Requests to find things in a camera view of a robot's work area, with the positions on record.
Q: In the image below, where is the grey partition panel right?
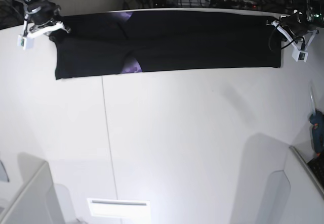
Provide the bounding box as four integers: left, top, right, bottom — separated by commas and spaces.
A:
257, 146, 323, 223

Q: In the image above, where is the grey partition panel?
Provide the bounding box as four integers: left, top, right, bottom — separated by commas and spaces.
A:
1, 153, 83, 223
257, 146, 323, 223

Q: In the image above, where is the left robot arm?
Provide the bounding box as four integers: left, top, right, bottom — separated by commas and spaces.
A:
272, 0, 323, 47

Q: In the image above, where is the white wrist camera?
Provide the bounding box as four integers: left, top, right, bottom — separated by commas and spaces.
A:
17, 34, 34, 50
292, 42, 308, 63

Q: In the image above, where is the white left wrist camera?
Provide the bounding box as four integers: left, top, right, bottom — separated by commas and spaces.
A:
292, 42, 308, 63

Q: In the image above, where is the black T-shirt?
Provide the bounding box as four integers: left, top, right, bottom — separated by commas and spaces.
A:
54, 10, 281, 79

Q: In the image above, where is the grey partition panel left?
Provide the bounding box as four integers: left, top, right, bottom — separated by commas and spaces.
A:
1, 153, 83, 223

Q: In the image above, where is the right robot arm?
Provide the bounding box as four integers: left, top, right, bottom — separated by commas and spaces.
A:
14, 0, 71, 49

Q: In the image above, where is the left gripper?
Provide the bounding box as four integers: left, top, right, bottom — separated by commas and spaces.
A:
268, 11, 319, 42

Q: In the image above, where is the blue glue gun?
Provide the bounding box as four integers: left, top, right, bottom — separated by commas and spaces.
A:
309, 85, 323, 155

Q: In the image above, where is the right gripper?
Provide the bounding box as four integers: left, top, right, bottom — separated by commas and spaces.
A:
24, 3, 70, 42

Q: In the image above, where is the black power strip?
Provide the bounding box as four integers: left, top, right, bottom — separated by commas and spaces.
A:
209, 0, 258, 10

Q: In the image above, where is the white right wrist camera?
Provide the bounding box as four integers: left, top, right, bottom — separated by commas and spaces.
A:
17, 34, 34, 50

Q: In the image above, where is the black keyboard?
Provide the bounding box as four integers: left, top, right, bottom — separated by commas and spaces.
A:
307, 154, 324, 187

